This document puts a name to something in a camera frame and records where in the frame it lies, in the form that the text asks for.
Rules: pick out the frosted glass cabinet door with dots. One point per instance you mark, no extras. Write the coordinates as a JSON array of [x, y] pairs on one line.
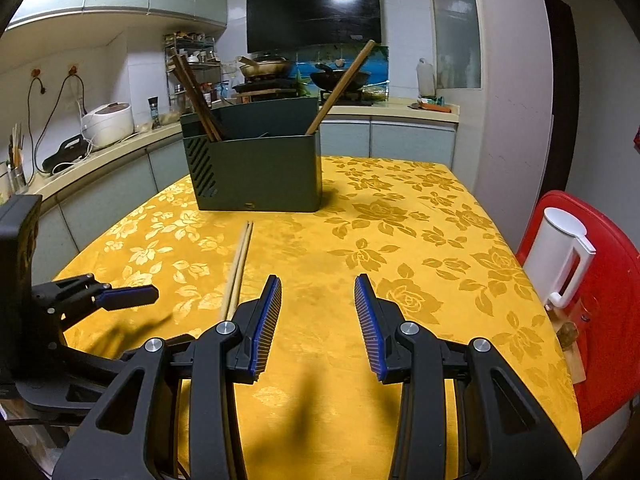
[[455, 20]]

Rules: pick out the beige kitchen countertop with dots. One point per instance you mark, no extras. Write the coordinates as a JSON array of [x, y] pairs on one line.
[[350, 110]]

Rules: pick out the black handheld vacuum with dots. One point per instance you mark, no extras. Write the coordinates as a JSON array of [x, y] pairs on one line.
[[65, 152]]

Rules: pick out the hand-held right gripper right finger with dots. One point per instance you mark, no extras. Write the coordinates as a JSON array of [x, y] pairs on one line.
[[369, 320]]

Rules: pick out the translucent plastic bottle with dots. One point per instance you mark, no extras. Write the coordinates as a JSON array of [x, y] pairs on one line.
[[426, 77]]

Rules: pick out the green and orange packets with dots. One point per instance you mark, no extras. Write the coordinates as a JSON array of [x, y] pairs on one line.
[[435, 105]]

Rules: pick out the white rice cooker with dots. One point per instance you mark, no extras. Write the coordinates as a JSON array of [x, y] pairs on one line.
[[107, 125]]

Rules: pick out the metal spice rack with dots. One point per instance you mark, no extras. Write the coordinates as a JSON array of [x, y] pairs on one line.
[[205, 55]]

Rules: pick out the white electric kettle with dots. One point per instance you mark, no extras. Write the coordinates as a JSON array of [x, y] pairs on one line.
[[547, 250]]

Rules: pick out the dark green utensil holder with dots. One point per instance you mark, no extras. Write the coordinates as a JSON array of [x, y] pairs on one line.
[[265, 175]]

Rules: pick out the yellow floral tablecloth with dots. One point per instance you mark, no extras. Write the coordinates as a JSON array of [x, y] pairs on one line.
[[400, 240]]

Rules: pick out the tan wooden chopstick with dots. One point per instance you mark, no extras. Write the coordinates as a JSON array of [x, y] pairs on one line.
[[340, 86]]

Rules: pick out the red plastic chair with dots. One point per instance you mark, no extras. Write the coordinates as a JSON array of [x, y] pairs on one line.
[[610, 310]]

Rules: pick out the black range hood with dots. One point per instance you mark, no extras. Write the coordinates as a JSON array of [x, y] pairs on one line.
[[310, 15]]

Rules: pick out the metal utensil jar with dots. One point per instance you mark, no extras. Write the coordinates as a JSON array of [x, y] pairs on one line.
[[17, 180]]

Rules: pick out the gas stove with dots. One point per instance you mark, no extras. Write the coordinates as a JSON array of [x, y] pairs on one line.
[[260, 89]]

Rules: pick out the pale bamboo chopstick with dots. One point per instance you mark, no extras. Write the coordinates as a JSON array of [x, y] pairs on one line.
[[241, 270], [236, 270]]

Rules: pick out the black wok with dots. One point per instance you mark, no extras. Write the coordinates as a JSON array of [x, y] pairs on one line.
[[332, 81]]

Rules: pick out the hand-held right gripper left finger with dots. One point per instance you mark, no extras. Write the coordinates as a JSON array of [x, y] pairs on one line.
[[267, 320]]

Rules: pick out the black pepper grinder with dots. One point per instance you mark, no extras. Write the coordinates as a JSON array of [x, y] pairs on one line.
[[154, 112]]

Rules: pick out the dark wooden door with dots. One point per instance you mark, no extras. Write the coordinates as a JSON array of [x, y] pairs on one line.
[[557, 100]]

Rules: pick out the blue backsplash panel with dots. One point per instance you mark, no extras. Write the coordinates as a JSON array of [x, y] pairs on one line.
[[380, 65]]

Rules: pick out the golden frying pan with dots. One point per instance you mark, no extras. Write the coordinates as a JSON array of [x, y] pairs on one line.
[[267, 67]]

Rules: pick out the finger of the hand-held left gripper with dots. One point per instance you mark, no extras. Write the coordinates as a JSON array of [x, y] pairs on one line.
[[130, 296], [95, 364]]

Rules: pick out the red hanging decoration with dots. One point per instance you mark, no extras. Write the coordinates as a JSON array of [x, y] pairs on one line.
[[637, 139]]

